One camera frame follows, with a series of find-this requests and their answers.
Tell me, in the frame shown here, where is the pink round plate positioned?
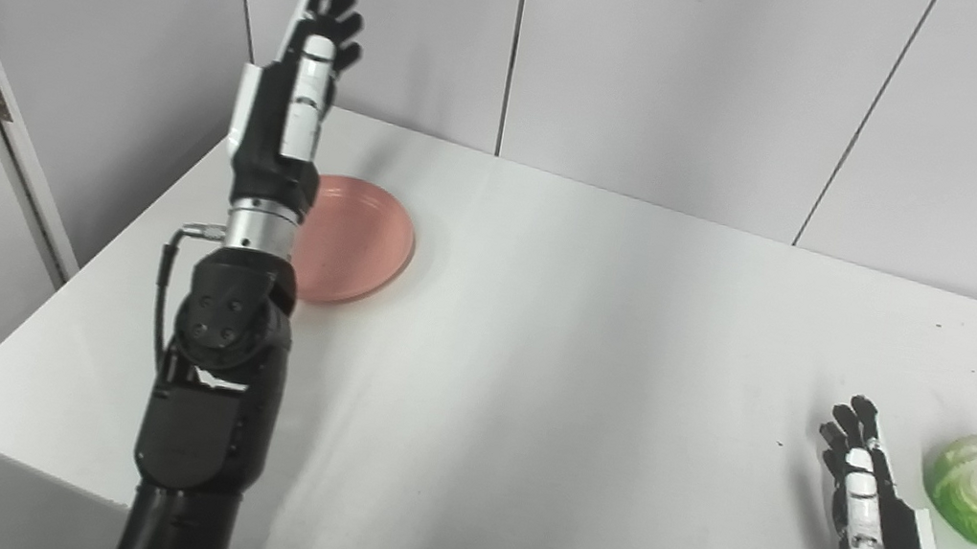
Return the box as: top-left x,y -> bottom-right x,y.
285,170 -> 425,317

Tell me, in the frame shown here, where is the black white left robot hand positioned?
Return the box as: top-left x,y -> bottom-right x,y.
216,0 -> 372,226

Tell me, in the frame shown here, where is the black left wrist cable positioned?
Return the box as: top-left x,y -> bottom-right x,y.
143,216 -> 230,374

